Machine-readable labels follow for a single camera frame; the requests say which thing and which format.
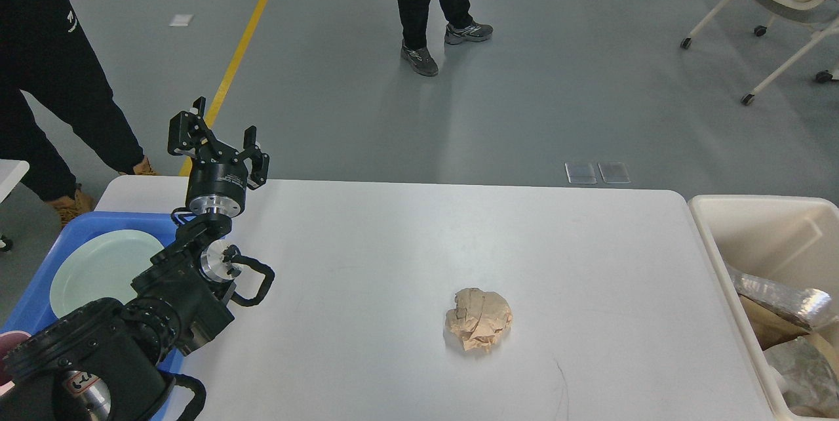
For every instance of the silver foil bubble bag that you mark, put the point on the silver foil bubble bag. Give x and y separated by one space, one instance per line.
810 309

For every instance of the brown paper ball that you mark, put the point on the brown paper ball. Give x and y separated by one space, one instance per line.
479 319

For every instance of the light green plate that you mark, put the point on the light green plate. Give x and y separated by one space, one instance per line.
103 266

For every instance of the blue plastic tray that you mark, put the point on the blue plastic tray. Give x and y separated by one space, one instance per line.
59 250

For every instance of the pink mug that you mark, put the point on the pink mug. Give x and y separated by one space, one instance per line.
9 341

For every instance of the white plastic bin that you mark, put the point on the white plastic bin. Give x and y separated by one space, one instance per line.
788 240

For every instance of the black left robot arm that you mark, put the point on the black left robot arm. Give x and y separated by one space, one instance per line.
212 273

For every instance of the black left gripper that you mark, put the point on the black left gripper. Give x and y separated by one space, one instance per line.
215 186

